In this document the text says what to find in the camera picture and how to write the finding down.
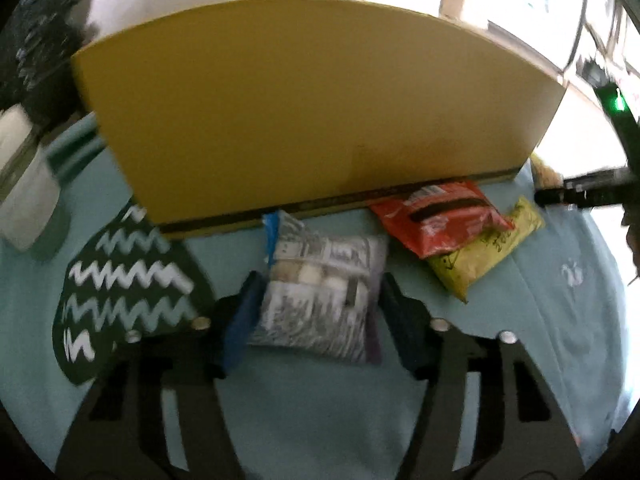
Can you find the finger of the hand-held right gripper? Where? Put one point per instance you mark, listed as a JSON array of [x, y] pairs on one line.
[[585, 189]]

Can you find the grey blue snack packet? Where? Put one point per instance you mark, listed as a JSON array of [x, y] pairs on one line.
[[320, 305]]

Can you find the red crinkled snack packet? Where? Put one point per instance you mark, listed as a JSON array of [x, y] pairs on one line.
[[440, 220]]

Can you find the yellow round cake packet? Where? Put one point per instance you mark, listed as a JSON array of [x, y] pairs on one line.
[[545, 172]]

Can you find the yellow cardboard box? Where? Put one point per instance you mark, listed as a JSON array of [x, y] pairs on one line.
[[300, 120]]

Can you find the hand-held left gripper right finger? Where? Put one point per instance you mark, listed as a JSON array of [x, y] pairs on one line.
[[400, 320]]

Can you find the dark carved wooden furniture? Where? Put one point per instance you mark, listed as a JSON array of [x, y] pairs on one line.
[[40, 35]]

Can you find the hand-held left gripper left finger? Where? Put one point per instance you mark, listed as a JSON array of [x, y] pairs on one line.
[[240, 320]]

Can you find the white lidded cup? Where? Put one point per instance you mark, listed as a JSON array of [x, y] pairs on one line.
[[27, 195]]

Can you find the yellow green snack packet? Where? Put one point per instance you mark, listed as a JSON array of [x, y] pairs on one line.
[[475, 262]]

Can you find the framed lotus painting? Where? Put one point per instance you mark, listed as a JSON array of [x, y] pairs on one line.
[[540, 0]]

